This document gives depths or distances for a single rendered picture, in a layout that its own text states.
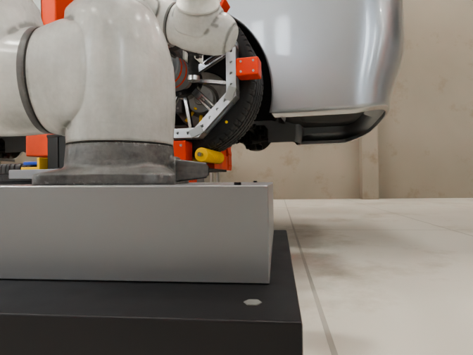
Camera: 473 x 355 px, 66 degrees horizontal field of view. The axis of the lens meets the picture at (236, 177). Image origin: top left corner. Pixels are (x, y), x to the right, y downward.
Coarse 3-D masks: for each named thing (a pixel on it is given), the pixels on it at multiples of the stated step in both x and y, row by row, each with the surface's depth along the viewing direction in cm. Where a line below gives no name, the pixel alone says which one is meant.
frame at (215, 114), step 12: (228, 60) 144; (228, 72) 144; (228, 84) 144; (228, 96) 143; (216, 108) 146; (228, 108) 148; (204, 120) 146; (216, 120) 149; (180, 132) 148; (192, 132) 147; (204, 132) 147
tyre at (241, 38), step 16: (240, 32) 151; (240, 48) 151; (240, 80) 151; (256, 80) 154; (240, 96) 151; (256, 96) 160; (240, 112) 151; (256, 112) 168; (224, 128) 153; (240, 128) 161; (192, 144) 156; (208, 144) 155; (224, 144) 163
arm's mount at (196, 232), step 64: (0, 192) 40; (64, 192) 39; (128, 192) 39; (192, 192) 38; (256, 192) 37; (0, 256) 40; (64, 256) 39; (128, 256) 38; (192, 256) 38; (256, 256) 37
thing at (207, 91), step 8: (184, 88) 206; (208, 88) 198; (216, 88) 201; (224, 88) 200; (208, 96) 198; (216, 96) 201; (192, 104) 200; (208, 104) 198; (184, 112) 206; (200, 112) 199; (184, 120) 206; (192, 120) 204
